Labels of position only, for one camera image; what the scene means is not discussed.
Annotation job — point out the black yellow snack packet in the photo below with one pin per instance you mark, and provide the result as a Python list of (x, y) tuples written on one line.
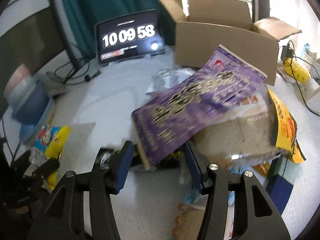
[(172, 158)]

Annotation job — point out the blue box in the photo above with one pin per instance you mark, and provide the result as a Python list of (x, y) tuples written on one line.
[(280, 192)]

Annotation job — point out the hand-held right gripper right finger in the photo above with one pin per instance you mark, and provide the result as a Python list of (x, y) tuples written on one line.
[(192, 170)]

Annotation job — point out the clear silver snack packet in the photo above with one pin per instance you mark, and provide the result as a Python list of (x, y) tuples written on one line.
[(165, 80)]

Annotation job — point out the purple snack packet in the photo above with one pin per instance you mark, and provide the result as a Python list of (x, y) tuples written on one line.
[(190, 100)]

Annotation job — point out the brown cardboard box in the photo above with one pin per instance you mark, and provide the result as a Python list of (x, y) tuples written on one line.
[(225, 45)]

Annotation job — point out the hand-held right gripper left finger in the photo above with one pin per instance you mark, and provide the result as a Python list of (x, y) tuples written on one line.
[(123, 166)]

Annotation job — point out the black charger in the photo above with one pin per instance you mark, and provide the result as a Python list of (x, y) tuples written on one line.
[(287, 52)]

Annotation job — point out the dark window pillar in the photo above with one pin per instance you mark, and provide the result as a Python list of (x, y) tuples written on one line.
[(261, 0)]

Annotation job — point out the orange snack packet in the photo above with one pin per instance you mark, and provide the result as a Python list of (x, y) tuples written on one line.
[(262, 168)]

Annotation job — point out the blue plastic bowl stack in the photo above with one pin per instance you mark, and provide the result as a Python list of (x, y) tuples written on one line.
[(27, 105)]

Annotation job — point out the white device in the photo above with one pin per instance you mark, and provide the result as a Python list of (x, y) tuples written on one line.
[(313, 92)]

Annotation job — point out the black monitor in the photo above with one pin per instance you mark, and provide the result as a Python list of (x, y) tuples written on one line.
[(30, 37)]

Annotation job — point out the black monitor stand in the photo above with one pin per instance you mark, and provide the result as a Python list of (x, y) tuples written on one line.
[(66, 35)]

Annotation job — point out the blue yellow cartoon snack packet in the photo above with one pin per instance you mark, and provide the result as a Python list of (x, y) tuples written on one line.
[(50, 140)]

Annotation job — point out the clear packet of beige snack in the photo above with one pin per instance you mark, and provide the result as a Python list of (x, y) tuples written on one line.
[(237, 132)]

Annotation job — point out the black tablet clock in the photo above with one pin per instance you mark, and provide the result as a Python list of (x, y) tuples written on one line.
[(130, 37)]

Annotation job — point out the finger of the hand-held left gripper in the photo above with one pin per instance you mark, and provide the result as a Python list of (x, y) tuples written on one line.
[(48, 166)]

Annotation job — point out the teal curtain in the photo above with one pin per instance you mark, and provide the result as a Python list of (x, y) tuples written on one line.
[(112, 0)]

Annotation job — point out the yellow plastic bag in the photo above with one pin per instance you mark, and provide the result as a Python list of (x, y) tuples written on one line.
[(297, 71)]

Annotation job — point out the packet of round brown cookies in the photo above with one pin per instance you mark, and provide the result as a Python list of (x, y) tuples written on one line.
[(178, 220)]

